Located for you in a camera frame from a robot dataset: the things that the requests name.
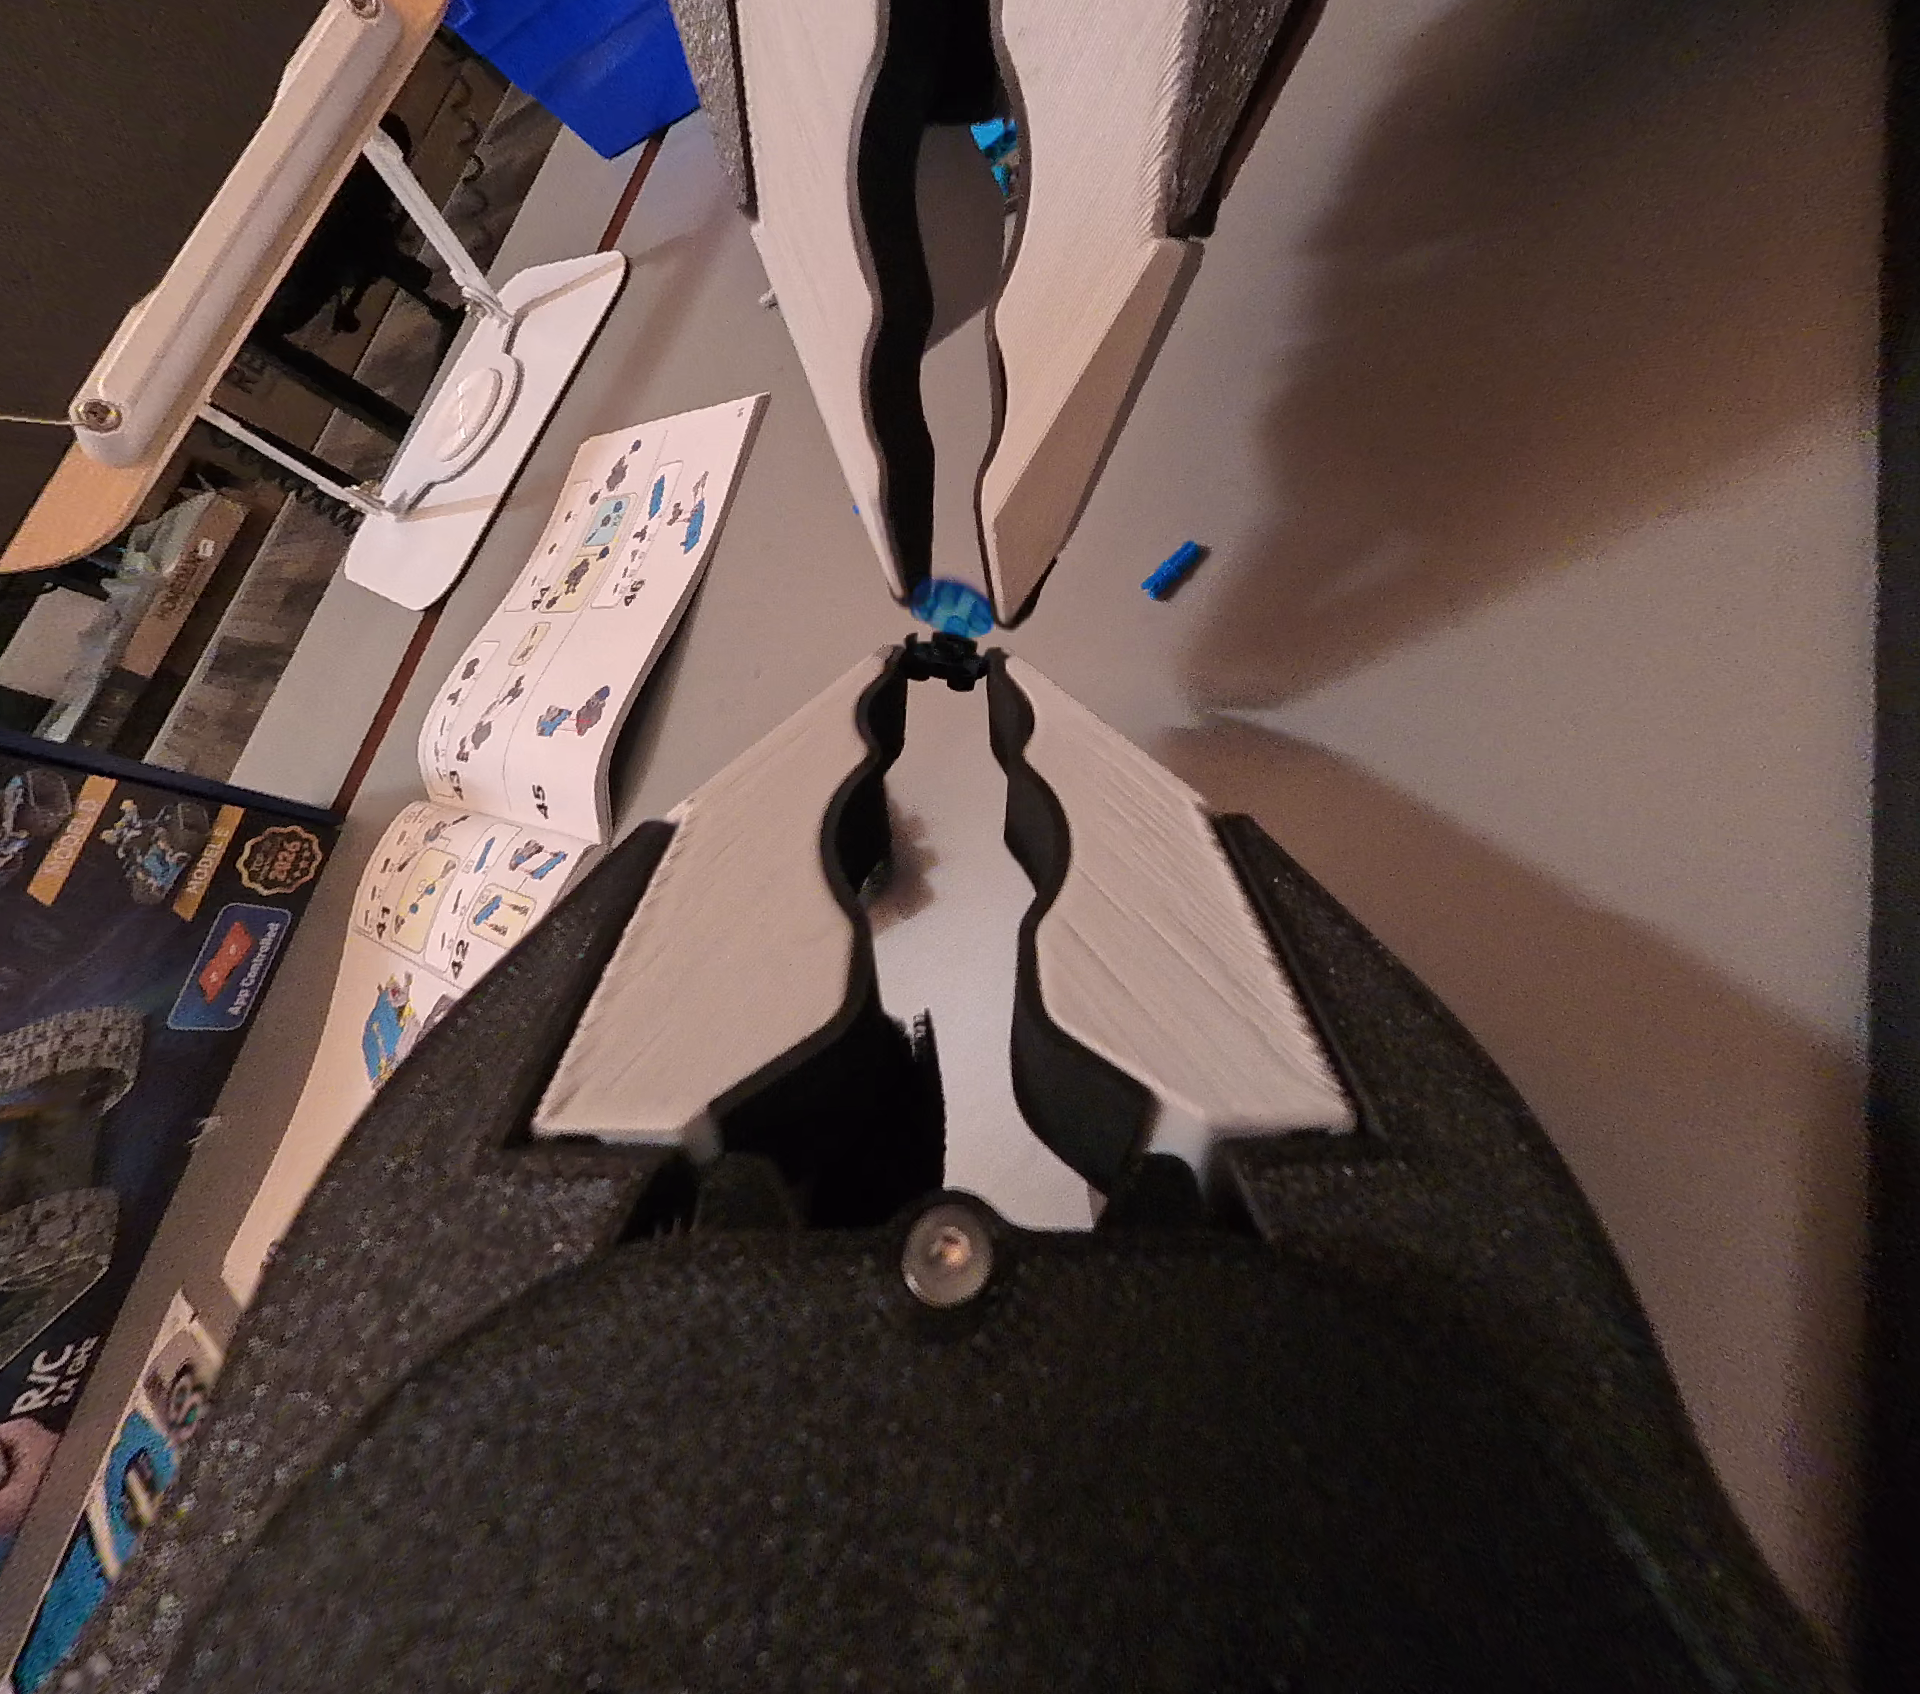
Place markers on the blue sticker sheet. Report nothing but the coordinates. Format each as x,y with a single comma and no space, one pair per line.
104,1485

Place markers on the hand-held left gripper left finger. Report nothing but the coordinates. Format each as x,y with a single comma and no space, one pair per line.
721,959

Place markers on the blue pin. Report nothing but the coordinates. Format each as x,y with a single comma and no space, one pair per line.
1173,570

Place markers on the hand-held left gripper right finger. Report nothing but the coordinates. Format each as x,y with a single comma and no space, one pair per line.
1185,959

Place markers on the instruction booklet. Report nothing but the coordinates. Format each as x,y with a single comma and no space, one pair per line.
601,585

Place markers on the blue round brick piece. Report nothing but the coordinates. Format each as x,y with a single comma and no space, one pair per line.
946,599

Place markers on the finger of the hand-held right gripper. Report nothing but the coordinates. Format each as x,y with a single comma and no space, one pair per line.
818,149
1094,224

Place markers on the robot kit box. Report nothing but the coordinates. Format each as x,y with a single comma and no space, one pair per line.
104,975

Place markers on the white desk lamp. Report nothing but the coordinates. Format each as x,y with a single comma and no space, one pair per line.
494,375

